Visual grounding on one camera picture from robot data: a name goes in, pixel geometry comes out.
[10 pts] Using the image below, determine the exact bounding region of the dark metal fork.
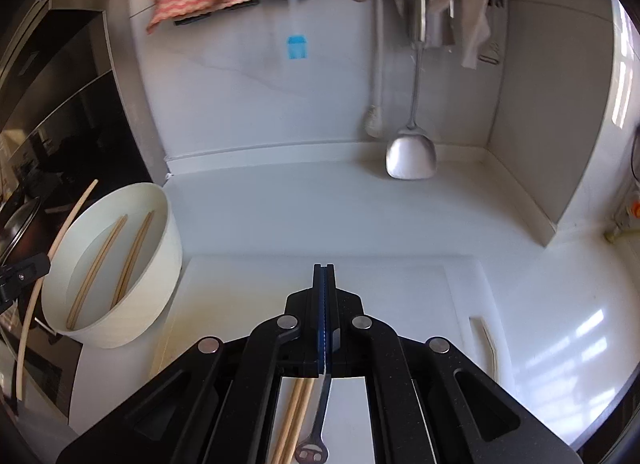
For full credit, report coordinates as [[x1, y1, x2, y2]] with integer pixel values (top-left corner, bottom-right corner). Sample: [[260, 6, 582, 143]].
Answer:
[[294, 371, 333, 464]]

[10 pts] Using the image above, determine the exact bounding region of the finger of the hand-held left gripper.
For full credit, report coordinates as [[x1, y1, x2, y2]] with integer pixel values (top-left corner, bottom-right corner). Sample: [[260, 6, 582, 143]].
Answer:
[[0, 253, 52, 297]]

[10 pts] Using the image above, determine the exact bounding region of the white bottle brush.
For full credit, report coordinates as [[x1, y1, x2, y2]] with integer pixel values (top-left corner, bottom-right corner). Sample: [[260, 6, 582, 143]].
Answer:
[[364, 0, 386, 139]]

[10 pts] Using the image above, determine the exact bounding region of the blue silicone brush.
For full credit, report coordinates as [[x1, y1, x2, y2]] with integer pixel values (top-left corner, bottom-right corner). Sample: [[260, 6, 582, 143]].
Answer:
[[282, 0, 309, 62]]

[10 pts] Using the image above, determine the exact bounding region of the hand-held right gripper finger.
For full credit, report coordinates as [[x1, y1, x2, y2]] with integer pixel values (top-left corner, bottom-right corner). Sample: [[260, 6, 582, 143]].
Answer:
[[326, 264, 583, 464], [55, 264, 326, 464]]

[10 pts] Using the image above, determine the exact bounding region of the white cutting board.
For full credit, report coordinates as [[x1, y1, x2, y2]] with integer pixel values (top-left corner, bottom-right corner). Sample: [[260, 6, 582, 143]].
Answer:
[[150, 254, 513, 464]]

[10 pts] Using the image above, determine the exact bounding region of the white bowl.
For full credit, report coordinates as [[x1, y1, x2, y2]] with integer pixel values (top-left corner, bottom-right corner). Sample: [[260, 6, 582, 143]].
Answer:
[[40, 183, 183, 349]]

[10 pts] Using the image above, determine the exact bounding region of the black glass kitchen appliance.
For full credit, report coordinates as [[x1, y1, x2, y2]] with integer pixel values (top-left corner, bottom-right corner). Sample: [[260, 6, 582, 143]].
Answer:
[[0, 0, 166, 420]]

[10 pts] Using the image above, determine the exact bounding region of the dark cooking pan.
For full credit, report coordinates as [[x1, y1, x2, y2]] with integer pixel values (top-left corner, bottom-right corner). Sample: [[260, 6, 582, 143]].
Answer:
[[0, 194, 53, 269]]

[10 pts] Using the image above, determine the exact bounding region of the metal spatula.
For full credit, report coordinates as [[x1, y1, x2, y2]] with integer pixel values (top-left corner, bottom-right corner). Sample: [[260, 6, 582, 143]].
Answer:
[[385, 0, 439, 181]]

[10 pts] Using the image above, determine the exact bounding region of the white towel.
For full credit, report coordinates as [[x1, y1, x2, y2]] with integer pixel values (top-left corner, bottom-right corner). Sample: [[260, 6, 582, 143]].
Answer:
[[430, 0, 493, 69]]

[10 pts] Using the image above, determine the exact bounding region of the wooden chopstick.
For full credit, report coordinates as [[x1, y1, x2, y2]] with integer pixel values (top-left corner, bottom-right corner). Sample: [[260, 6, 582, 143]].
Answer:
[[270, 378, 303, 464], [111, 212, 154, 309], [15, 180, 99, 401], [66, 215, 128, 329], [282, 378, 317, 464]]

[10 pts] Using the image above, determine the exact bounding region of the yellow gas hose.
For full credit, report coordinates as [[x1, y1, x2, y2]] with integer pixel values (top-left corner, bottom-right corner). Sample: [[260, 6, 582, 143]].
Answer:
[[604, 224, 633, 245]]

